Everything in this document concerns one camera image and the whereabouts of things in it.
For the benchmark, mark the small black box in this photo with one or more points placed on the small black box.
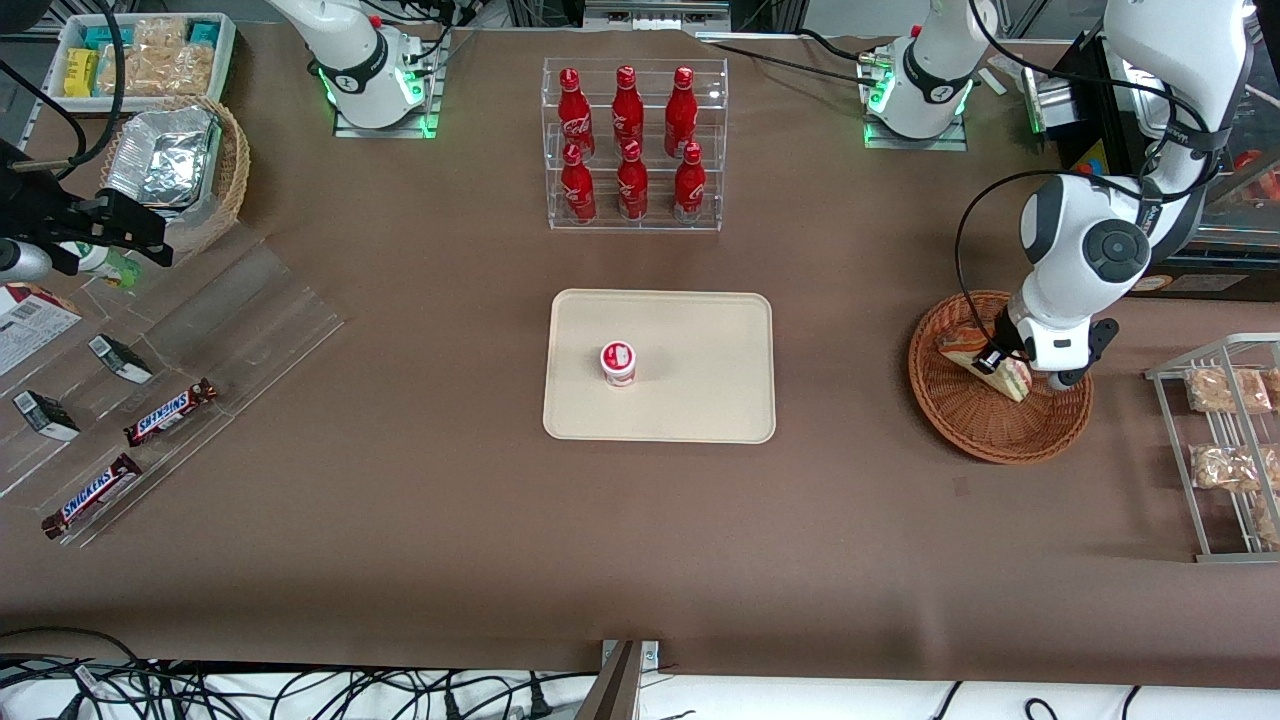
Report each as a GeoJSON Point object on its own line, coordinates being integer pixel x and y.
{"type": "Point", "coordinates": [45, 415]}
{"type": "Point", "coordinates": [120, 358]}

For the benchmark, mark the black food warmer appliance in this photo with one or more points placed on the black food warmer appliance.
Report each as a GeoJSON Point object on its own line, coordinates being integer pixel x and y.
{"type": "Point", "coordinates": [1210, 265]}

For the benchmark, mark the white plastic bin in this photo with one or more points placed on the white plastic bin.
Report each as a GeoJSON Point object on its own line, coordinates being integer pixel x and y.
{"type": "Point", "coordinates": [225, 60]}

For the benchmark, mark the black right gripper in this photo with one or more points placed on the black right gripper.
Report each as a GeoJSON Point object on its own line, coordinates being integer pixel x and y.
{"type": "Point", "coordinates": [40, 210]}

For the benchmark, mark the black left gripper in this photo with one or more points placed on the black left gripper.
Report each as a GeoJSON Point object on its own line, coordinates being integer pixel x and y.
{"type": "Point", "coordinates": [1001, 345]}

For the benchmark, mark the triangle sandwich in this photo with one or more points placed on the triangle sandwich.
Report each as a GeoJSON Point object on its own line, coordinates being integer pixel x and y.
{"type": "Point", "coordinates": [1010, 378]}

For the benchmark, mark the yellow snack pack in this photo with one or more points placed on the yellow snack pack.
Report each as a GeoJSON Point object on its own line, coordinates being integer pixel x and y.
{"type": "Point", "coordinates": [80, 72]}

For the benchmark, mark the clear acrylic stepped stand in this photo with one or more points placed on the clear acrylic stepped stand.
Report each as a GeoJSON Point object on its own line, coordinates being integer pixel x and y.
{"type": "Point", "coordinates": [250, 310]}

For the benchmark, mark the red cola bottle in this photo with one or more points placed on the red cola bottle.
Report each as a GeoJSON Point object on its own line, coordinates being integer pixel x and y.
{"type": "Point", "coordinates": [681, 108]}
{"type": "Point", "coordinates": [578, 190]}
{"type": "Point", "coordinates": [627, 108]}
{"type": "Point", "coordinates": [572, 110]}
{"type": "Point", "coordinates": [689, 188]}
{"type": "Point", "coordinates": [632, 188]}

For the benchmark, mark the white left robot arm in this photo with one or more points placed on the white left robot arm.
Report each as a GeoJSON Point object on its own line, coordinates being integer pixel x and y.
{"type": "Point", "coordinates": [1060, 230]}

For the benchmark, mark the tall light wicker basket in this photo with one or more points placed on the tall light wicker basket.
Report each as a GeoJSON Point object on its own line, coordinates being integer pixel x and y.
{"type": "Point", "coordinates": [232, 165]}

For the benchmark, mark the Snickers chocolate bar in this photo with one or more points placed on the Snickers chocolate bar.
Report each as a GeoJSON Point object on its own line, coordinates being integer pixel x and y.
{"type": "Point", "coordinates": [170, 412]}
{"type": "Point", "coordinates": [90, 497]}

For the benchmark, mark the red skewered food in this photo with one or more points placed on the red skewered food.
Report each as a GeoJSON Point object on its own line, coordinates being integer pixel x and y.
{"type": "Point", "coordinates": [1262, 185]}

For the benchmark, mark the clear acrylic bottle rack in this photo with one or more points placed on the clear acrylic bottle rack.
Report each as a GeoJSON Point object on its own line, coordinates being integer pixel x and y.
{"type": "Point", "coordinates": [650, 225]}

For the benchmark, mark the red white yogurt cup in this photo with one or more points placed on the red white yogurt cup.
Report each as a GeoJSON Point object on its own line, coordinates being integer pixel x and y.
{"type": "Point", "coordinates": [618, 363]}

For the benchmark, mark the green white capped bottle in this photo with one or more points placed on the green white capped bottle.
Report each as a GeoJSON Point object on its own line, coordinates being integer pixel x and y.
{"type": "Point", "coordinates": [112, 268]}

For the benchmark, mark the clear snack bag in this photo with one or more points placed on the clear snack bag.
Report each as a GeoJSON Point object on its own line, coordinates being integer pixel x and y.
{"type": "Point", "coordinates": [1275, 386]}
{"type": "Point", "coordinates": [1272, 470]}
{"type": "Point", "coordinates": [1225, 467]}
{"type": "Point", "coordinates": [1225, 390]}
{"type": "Point", "coordinates": [1270, 522]}

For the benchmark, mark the aluminium foil container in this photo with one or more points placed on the aluminium foil container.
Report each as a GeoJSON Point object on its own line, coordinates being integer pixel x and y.
{"type": "Point", "coordinates": [160, 160]}

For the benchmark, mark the round brown wicker basket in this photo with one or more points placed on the round brown wicker basket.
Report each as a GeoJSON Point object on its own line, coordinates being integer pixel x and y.
{"type": "Point", "coordinates": [985, 425]}

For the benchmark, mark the teal snack pack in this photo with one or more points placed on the teal snack pack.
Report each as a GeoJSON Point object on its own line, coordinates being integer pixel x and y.
{"type": "Point", "coordinates": [105, 37]}
{"type": "Point", "coordinates": [203, 32]}

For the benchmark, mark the cream plastic tray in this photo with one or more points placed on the cream plastic tray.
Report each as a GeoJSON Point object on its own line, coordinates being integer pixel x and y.
{"type": "Point", "coordinates": [690, 390]}

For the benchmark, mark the red white snack carton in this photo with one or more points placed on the red white snack carton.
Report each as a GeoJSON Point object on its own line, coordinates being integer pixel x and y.
{"type": "Point", "coordinates": [30, 325]}

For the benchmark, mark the clear cracker bag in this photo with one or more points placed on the clear cracker bag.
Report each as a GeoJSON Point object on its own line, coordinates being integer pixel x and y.
{"type": "Point", "coordinates": [160, 70]}
{"type": "Point", "coordinates": [158, 32]}

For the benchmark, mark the metal mount bracket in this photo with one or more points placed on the metal mount bracket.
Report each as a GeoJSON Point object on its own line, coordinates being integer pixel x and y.
{"type": "Point", "coordinates": [620, 690]}

